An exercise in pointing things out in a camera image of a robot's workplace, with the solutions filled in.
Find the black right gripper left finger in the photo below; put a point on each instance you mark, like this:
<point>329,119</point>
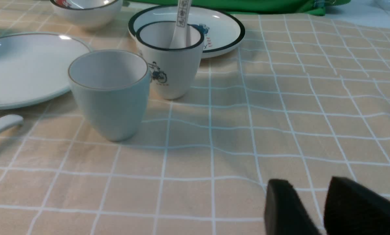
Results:
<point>284,213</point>

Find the white bicycle print cup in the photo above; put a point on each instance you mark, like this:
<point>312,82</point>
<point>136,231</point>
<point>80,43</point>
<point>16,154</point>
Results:
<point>172,69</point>

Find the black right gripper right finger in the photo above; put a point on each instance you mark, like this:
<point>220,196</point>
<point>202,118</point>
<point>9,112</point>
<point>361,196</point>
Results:
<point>352,209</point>

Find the pale blue ceramic cup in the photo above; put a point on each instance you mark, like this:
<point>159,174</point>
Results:
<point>111,88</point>

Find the white black-rimmed bowl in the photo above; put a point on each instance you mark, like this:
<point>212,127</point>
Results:
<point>87,14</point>

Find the white spoon in bicycle cup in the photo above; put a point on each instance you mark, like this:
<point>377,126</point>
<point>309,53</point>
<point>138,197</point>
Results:
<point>179,39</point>

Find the pale blue ceramic spoon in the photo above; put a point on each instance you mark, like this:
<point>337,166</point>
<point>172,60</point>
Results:
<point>9,121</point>

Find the green backdrop cloth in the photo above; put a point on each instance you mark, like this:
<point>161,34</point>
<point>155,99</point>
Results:
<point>313,7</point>

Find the white black-rimmed plate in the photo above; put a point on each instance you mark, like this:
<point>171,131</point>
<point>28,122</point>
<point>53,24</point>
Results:
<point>223,32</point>

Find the pale blue ceramic plate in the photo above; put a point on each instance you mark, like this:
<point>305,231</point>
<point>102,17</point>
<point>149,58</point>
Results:
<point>34,67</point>

